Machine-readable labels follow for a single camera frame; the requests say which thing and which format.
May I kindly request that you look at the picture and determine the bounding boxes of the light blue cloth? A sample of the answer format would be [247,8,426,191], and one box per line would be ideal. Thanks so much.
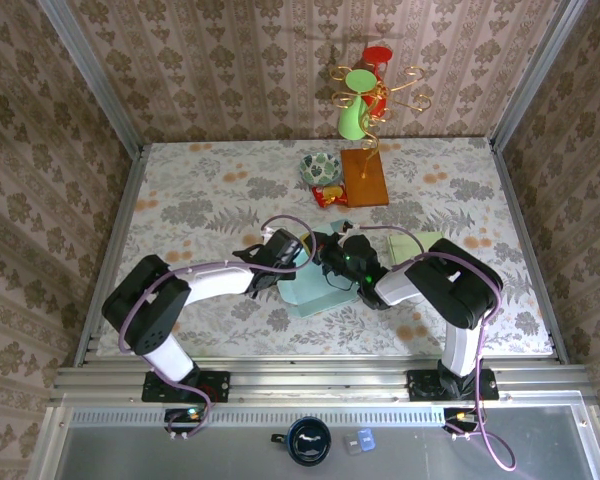
[278,219,359,319]

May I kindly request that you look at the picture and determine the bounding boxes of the light green cloth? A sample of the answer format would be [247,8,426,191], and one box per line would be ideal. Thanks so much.
[387,232,444,266]

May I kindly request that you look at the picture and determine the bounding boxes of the red snack packet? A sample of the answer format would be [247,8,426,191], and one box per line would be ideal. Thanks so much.
[312,183,349,209]

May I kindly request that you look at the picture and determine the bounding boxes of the wooden base board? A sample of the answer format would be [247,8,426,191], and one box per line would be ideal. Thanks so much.
[339,148,390,208]

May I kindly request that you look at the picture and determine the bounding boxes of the floral table mat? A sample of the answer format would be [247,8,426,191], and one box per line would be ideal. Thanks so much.
[97,137,554,357]

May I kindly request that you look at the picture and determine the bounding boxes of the leaf pattern bowl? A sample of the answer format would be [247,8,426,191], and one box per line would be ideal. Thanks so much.
[298,152,343,185]

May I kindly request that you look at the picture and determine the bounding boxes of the green plastic goblet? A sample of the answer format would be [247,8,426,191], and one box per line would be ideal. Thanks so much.
[337,69,380,140]

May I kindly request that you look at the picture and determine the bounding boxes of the dark blue mug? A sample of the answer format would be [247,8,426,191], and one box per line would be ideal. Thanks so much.
[271,416,333,467]

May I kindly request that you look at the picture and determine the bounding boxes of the small black connector board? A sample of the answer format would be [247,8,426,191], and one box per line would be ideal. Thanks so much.
[443,407,481,434]
[164,407,204,434]

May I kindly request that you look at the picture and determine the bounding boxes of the red plastic goblet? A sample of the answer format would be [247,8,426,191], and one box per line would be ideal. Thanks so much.
[362,46,395,119]

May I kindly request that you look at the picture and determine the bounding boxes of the black cable loop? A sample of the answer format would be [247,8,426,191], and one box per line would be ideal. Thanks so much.
[322,267,355,292]

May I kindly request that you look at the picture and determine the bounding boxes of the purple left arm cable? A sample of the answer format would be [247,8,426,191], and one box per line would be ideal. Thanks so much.
[117,214,317,442]

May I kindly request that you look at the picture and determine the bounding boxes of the aluminium frame cross rails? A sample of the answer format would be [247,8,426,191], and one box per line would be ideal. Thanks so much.
[49,357,599,406]

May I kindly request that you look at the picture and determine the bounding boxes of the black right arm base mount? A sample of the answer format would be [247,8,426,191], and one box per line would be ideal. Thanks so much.
[407,368,500,403]

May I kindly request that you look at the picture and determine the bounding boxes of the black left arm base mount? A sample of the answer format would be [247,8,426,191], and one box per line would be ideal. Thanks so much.
[140,370,231,403]

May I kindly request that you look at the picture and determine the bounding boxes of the slotted grey cable duct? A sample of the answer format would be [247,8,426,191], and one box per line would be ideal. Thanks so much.
[69,405,446,426]

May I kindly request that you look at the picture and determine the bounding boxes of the aluminium side rail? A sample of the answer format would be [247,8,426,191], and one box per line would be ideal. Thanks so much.
[74,144,149,369]
[487,137,569,364]

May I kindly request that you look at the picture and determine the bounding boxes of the gold wire stand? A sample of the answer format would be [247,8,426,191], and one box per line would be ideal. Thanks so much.
[328,64,432,179]

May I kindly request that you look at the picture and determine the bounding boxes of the aluminium corner post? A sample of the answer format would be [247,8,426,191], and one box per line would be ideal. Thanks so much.
[37,0,144,151]
[489,0,589,151]

